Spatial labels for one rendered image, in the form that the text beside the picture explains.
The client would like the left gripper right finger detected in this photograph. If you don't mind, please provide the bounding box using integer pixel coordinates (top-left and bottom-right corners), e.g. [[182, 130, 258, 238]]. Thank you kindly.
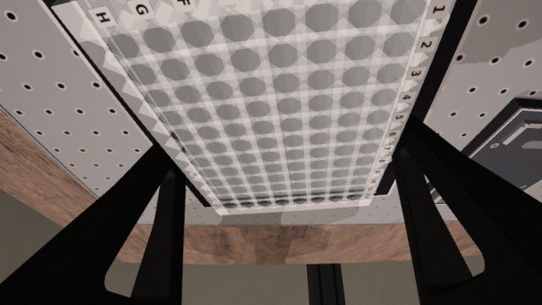
[[391, 114, 542, 305]]

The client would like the white well plate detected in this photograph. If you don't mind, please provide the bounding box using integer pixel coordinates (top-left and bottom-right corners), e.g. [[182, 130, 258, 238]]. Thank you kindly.
[[51, 0, 456, 215]]

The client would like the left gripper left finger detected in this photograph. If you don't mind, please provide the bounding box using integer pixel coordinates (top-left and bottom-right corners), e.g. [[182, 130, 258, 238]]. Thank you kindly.
[[0, 141, 185, 305]]

